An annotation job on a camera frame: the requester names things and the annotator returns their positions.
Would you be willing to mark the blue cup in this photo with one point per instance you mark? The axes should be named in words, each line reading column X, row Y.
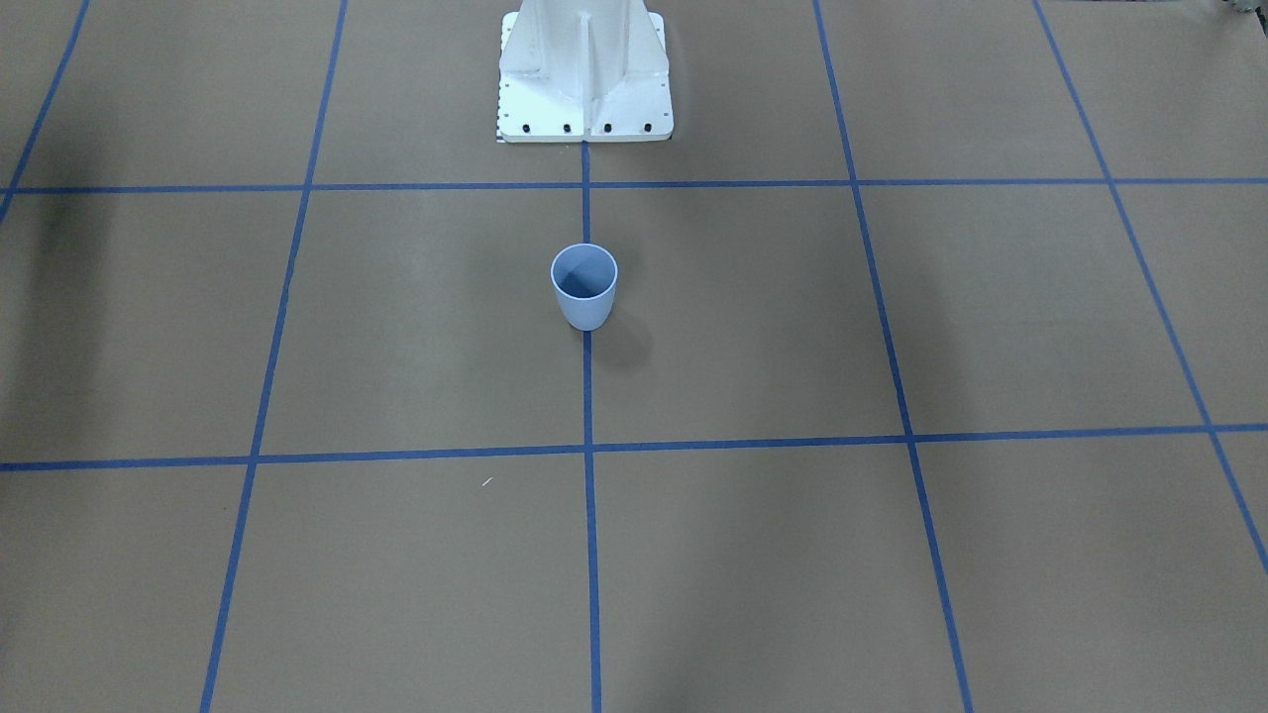
column 585, row 278

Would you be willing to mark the brown paper table cover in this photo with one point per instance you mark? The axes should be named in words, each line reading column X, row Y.
column 934, row 382

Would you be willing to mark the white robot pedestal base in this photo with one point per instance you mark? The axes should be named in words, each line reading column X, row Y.
column 583, row 71

